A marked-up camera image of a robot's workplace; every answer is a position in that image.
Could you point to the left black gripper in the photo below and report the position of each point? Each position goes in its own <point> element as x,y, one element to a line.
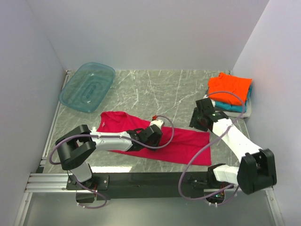
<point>157,141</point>

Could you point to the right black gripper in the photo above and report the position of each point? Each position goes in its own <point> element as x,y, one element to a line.
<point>193,122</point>

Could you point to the magenta t-shirt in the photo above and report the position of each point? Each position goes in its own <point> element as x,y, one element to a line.
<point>185,143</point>

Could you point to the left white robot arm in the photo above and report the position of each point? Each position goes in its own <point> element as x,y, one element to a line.
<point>76,146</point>

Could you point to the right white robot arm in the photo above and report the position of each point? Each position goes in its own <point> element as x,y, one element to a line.
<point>256,170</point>

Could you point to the teal folded t-shirt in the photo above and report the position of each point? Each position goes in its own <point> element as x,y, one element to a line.
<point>236,108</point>

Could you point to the white folded t-shirt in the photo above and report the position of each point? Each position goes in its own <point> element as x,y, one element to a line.
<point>247,114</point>

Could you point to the orange folded t-shirt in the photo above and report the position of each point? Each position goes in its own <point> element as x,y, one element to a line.
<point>226,88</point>

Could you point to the black base beam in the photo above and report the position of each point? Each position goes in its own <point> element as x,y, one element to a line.
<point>152,185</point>

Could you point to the teal plastic bin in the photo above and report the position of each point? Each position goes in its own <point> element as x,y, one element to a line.
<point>87,87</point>

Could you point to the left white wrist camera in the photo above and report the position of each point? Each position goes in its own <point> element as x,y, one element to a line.
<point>158,122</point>

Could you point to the aluminium rail frame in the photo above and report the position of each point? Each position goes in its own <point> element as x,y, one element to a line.
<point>142,93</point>

